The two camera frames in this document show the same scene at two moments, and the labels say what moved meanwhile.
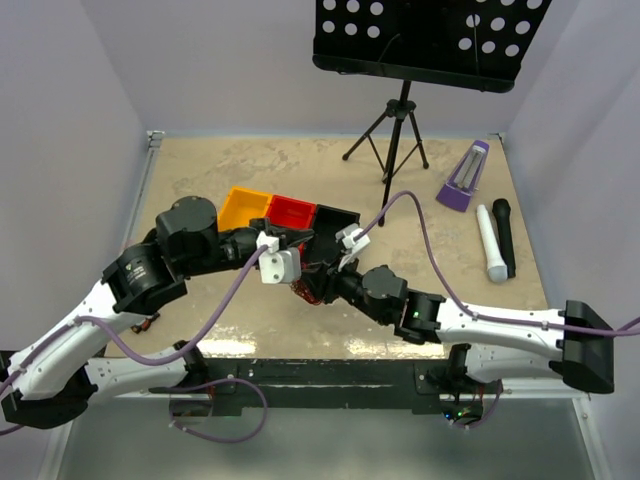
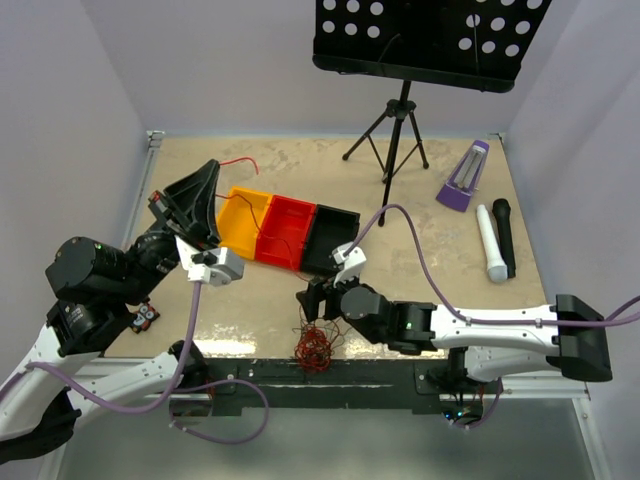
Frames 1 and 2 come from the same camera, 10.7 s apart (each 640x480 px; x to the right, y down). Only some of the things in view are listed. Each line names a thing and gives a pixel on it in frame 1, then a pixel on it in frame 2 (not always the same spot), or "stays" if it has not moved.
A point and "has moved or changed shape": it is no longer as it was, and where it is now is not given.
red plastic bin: x=288 y=212 stays
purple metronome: x=461 y=184 stays
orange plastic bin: x=240 y=206 stays
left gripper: x=287 y=235 to x=190 y=209
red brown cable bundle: x=297 y=287 has moved or changed shape
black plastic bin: x=323 y=246 stays
